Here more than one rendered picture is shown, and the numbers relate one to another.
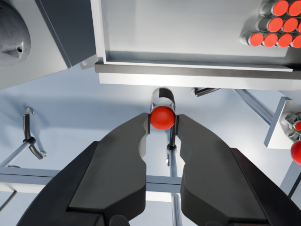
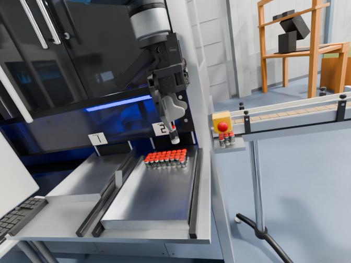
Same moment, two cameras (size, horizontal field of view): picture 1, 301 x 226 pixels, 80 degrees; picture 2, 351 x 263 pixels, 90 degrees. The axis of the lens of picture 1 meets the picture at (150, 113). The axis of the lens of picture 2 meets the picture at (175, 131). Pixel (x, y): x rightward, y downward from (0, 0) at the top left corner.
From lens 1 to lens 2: 0.45 m
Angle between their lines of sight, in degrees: 80
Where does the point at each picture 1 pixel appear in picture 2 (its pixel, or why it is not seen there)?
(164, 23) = (172, 198)
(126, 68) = (194, 211)
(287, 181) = (271, 134)
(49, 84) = not seen: outside the picture
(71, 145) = not seen: outside the picture
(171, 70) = (196, 188)
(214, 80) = (205, 174)
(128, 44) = (180, 215)
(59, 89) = not seen: outside the picture
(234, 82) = (206, 167)
